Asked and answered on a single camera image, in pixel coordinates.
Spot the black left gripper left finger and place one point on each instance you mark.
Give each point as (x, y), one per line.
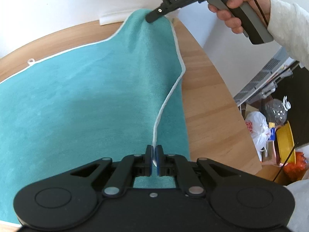
(142, 166)

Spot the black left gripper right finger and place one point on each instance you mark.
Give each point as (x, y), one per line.
(166, 166)

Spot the teal microfiber towel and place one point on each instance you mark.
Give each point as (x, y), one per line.
(107, 99)

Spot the right hand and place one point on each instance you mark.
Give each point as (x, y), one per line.
(261, 8)

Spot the white slatted heater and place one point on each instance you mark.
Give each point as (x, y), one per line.
(275, 66)

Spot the large clear plastic jug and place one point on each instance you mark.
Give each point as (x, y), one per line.
(276, 111)

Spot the white plastic bag red print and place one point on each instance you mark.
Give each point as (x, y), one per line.
(259, 130)

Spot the yellow round container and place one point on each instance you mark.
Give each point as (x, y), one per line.
(285, 143)

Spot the orange bag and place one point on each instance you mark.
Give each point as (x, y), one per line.
(295, 171)

